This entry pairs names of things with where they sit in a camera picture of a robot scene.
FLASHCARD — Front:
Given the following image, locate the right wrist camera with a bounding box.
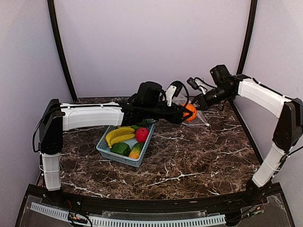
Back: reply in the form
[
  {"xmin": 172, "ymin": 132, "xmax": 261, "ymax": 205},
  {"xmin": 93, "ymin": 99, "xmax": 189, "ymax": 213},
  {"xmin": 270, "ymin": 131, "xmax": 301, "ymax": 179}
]
[{"xmin": 210, "ymin": 64, "xmax": 231, "ymax": 86}]

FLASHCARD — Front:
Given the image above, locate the white slotted cable duct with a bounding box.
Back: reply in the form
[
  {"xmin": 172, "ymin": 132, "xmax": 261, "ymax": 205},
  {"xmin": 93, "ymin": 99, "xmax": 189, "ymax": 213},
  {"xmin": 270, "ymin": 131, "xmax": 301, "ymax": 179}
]
[{"xmin": 30, "ymin": 202, "xmax": 227, "ymax": 227}]

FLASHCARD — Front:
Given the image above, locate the black frame post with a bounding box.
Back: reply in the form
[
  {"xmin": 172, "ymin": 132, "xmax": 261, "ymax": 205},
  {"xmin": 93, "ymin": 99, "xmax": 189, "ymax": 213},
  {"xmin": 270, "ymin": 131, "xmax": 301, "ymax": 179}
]
[
  {"xmin": 47, "ymin": 0, "xmax": 78, "ymax": 103},
  {"xmin": 236, "ymin": 0, "xmax": 258, "ymax": 74}
]

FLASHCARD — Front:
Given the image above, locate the orange toy orange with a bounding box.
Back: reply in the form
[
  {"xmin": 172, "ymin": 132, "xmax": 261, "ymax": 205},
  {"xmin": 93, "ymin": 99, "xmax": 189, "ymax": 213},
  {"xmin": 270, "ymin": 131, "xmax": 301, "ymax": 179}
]
[{"xmin": 183, "ymin": 104, "xmax": 197, "ymax": 122}]

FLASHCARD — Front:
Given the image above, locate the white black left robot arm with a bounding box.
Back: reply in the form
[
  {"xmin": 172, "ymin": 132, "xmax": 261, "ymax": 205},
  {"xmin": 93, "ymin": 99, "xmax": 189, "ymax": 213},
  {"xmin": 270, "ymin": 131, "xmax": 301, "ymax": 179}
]
[{"xmin": 32, "ymin": 99, "xmax": 193, "ymax": 206}]

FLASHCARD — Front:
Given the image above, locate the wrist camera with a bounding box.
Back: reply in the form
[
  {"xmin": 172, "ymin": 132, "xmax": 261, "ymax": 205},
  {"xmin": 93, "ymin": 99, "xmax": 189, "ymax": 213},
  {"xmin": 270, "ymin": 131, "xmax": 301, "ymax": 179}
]
[
  {"xmin": 137, "ymin": 81, "xmax": 162, "ymax": 105},
  {"xmin": 210, "ymin": 64, "xmax": 231, "ymax": 86}
]

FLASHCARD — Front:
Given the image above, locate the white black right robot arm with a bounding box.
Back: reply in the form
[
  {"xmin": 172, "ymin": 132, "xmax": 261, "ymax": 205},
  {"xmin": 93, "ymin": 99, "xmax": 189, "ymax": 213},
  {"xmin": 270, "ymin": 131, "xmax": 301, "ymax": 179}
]
[{"xmin": 193, "ymin": 72, "xmax": 303, "ymax": 188}]

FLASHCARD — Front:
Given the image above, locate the yellow toy banana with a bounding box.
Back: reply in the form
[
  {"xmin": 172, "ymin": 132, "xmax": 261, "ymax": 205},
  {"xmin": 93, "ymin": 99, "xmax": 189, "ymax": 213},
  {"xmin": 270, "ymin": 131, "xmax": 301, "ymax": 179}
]
[
  {"xmin": 109, "ymin": 133, "xmax": 135, "ymax": 148},
  {"xmin": 106, "ymin": 127, "xmax": 135, "ymax": 148}
]

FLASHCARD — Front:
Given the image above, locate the black right frame post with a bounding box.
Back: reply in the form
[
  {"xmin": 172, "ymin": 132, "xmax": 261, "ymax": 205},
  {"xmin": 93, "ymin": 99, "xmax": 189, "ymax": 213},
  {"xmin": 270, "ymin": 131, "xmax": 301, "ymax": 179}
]
[{"xmin": 236, "ymin": 0, "xmax": 258, "ymax": 74}]

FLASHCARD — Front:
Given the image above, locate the green orange toy mango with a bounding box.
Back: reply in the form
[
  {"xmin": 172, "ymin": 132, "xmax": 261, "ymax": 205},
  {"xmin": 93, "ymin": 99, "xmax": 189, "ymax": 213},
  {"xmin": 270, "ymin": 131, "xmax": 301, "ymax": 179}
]
[{"xmin": 128, "ymin": 142, "xmax": 144, "ymax": 159}]

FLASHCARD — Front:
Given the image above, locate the red toy apple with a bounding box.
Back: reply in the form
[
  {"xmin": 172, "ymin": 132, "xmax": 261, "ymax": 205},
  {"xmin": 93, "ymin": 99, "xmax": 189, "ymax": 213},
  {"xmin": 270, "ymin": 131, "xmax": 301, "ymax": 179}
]
[{"xmin": 135, "ymin": 127, "xmax": 149, "ymax": 143}]

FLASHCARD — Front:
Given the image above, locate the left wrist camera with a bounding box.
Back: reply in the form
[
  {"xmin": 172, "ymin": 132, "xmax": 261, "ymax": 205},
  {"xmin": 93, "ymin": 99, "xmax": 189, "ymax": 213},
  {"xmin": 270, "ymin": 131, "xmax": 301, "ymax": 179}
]
[{"xmin": 137, "ymin": 81, "xmax": 162, "ymax": 105}]

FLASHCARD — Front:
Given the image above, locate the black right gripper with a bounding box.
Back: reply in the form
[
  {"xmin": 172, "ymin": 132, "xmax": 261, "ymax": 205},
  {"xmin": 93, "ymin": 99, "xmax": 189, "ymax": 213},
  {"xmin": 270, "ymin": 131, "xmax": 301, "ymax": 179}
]
[{"xmin": 187, "ymin": 85, "xmax": 233, "ymax": 111}]

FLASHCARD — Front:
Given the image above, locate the green toy bell pepper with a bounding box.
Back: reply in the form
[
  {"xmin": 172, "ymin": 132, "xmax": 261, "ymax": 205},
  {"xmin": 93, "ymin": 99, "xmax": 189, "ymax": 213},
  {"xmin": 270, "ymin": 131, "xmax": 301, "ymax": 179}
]
[{"xmin": 111, "ymin": 142, "xmax": 131, "ymax": 156}]

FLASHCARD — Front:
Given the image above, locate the light blue plastic basket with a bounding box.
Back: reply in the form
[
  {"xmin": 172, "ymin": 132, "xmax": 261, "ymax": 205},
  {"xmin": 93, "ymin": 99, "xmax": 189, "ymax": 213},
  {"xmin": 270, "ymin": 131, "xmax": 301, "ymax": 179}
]
[{"xmin": 96, "ymin": 119, "xmax": 156, "ymax": 167}]

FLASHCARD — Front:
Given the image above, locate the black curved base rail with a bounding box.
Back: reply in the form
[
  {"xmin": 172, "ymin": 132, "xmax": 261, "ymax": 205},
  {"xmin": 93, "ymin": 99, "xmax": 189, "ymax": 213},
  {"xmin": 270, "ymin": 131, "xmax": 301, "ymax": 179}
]
[{"xmin": 26, "ymin": 183, "xmax": 281, "ymax": 222}]

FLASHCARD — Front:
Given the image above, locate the clear zip top bag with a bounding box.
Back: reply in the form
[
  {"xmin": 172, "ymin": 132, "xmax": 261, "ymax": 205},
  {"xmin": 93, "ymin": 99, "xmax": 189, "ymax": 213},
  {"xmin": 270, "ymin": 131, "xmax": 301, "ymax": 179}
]
[{"xmin": 172, "ymin": 94, "xmax": 210, "ymax": 127}]

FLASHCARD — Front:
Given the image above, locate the black left frame post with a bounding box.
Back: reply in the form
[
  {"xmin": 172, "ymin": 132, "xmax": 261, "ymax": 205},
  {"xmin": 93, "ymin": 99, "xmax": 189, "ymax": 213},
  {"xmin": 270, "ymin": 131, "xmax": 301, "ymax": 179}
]
[{"xmin": 47, "ymin": 0, "xmax": 78, "ymax": 103}]

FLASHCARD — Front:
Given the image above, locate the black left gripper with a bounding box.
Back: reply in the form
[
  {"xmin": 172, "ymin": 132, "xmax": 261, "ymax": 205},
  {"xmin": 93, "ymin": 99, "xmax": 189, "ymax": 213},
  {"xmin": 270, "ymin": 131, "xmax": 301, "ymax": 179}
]
[{"xmin": 144, "ymin": 102, "xmax": 192, "ymax": 123}]

